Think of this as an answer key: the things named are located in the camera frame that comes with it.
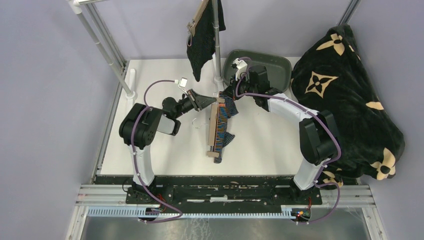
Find aluminium frame rails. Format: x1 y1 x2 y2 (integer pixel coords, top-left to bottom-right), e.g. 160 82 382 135
65 184 387 240

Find blue striped underwear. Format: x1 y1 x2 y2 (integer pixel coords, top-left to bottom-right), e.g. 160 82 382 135
211 92 239 164

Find black striped underwear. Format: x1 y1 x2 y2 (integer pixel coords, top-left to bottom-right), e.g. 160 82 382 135
186 0 215 82

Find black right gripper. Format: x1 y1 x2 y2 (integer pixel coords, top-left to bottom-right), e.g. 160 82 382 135
223 72 258 101

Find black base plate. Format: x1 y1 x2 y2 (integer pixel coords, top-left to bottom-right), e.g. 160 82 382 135
94 175 324 215

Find centre rack pole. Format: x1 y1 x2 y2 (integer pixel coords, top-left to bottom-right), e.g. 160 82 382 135
211 0 223 83

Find green plastic tray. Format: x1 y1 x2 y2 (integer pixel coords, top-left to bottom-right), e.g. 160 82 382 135
222 49 292 93

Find rack pole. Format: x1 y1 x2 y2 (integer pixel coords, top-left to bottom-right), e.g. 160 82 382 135
66 0 136 99
211 0 223 83

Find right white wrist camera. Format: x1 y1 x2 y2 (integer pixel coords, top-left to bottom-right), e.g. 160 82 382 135
231 57 248 81

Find black floral blanket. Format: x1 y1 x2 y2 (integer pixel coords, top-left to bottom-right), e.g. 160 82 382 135
291 24 406 189

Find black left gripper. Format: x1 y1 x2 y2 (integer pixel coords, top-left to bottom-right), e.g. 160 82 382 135
174 88 217 119

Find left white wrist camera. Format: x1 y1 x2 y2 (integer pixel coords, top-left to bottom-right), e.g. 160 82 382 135
174 77 188 94

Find wooden clip hanger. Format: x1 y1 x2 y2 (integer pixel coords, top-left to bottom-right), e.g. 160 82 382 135
186 0 209 47

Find left rack pole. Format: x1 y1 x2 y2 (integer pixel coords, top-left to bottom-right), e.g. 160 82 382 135
66 0 136 99

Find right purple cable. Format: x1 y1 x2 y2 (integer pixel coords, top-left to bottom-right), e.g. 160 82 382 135
234 56 342 224

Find white cable duct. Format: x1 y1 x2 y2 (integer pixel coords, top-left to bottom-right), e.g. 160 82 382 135
86 206 295 220

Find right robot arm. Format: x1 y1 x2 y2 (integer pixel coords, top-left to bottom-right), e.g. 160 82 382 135
225 63 342 204

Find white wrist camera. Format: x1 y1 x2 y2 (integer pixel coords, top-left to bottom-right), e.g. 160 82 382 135
231 57 248 81
174 77 188 94

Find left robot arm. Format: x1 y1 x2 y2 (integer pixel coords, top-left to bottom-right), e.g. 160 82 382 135
119 89 219 204

